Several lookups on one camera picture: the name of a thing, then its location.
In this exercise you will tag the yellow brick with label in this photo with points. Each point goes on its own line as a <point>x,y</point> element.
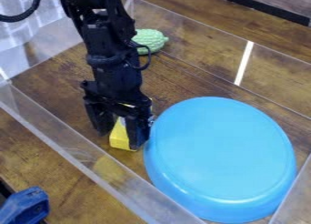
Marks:
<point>119,136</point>

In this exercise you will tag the blue clamp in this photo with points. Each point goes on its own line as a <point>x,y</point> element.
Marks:
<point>26,207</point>

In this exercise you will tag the blue round tray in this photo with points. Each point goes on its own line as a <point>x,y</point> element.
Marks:
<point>221,158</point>

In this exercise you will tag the green knobbly toy vegetable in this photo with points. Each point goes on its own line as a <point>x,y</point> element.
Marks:
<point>151,40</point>

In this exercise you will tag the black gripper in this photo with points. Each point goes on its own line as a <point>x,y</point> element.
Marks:
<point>114,94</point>

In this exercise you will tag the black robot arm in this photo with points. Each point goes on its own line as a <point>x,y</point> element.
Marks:
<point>105,26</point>

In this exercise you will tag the clear acrylic enclosure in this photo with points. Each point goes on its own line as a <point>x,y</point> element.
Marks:
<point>227,51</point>

